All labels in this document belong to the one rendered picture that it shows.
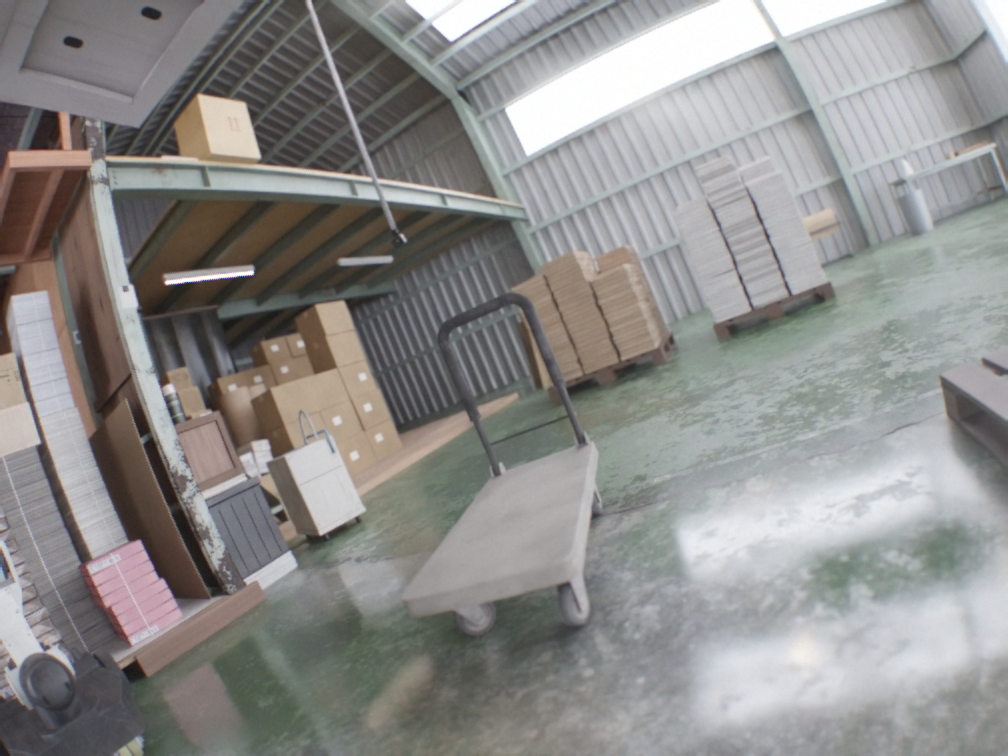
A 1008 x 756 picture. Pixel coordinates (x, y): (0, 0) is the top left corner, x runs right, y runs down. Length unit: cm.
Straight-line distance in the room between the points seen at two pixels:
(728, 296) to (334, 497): 341
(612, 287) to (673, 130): 500
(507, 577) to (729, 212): 392
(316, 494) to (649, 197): 732
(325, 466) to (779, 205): 388
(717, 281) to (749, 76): 535
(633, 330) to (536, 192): 540
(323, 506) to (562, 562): 214
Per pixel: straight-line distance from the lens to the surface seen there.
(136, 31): 157
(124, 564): 235
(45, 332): 289
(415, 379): 1099
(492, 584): 102
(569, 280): 456
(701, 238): 455
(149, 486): 254
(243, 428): 518
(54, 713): 150
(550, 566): 98
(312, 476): 295
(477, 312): 174
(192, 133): 465
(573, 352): 461
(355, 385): 536
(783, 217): 454
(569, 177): 924
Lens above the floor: 59
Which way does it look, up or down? 3 degrees down
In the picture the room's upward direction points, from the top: 22 degrees counter-clockwise
